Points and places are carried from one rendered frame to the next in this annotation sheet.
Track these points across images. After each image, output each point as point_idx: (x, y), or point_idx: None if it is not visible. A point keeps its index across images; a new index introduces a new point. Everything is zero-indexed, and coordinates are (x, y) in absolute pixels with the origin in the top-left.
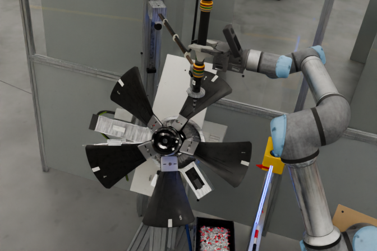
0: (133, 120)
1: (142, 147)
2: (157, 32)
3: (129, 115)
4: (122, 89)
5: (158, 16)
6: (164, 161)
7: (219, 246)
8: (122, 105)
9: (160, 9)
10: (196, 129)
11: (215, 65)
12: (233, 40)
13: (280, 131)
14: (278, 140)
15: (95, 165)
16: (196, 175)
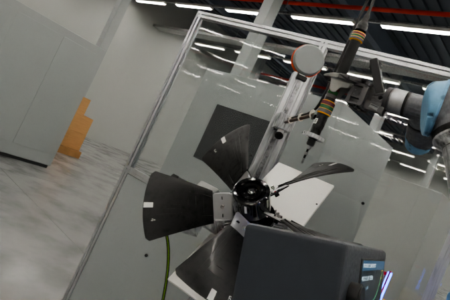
0: None
1: (218, 197)
2: (272, 153)
3: (212, 190)
4: (221, 146)
5: (283, 123)
6: (238, 219)
7: None
8: (211, 166)
9: (288, 117)
10: None
11: (350, 96)
12: (379, 71)
13: (441, 83)
14: (438, 90)
15: (151, 199)
16: None
